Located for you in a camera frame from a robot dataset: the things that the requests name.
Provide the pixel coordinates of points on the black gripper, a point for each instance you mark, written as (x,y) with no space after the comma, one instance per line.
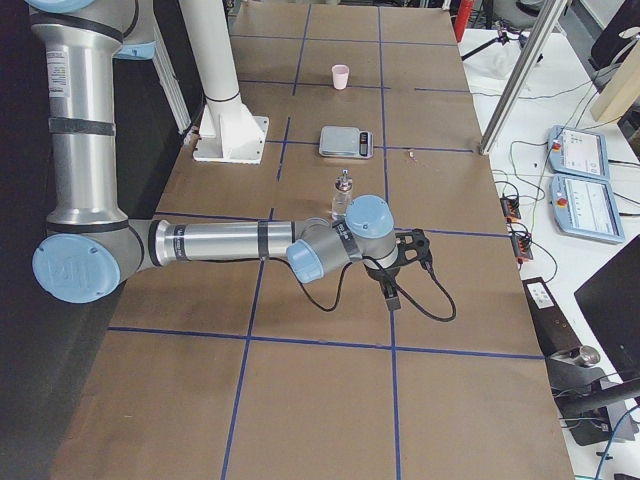
(382,274)

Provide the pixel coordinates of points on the clear glass sauce bottle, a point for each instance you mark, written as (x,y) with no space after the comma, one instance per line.
(342,195)

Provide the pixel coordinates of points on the pink plastic cup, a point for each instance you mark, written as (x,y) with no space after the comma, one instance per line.
(340,76)

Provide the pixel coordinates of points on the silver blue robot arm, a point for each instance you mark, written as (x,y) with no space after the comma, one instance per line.
(91,245)

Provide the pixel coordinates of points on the white electronic kitchen scale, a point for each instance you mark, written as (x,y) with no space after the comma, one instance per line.
(345,142)

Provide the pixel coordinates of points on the black box white label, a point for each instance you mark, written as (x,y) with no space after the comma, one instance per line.
(553,330)

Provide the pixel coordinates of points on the lower blue teach pendant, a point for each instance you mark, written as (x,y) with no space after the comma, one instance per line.
(585,208)

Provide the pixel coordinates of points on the blue teach pendant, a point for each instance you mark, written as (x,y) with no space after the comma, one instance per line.
(585,208)
(578,152)

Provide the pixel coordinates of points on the black computer monitor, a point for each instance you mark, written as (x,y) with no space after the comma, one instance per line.
(609,302)

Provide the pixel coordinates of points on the upper blue teach pendant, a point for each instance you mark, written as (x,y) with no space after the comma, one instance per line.
(578,152)

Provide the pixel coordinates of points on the white support column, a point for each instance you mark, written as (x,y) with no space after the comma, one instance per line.
(207,29)

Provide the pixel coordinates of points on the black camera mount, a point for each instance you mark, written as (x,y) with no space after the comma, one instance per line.
(413,246)

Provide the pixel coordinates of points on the white column base plate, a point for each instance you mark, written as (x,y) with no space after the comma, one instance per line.
(231,139)

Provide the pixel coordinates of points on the aluminium frame post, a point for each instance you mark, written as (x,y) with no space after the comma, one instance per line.
(537,39)

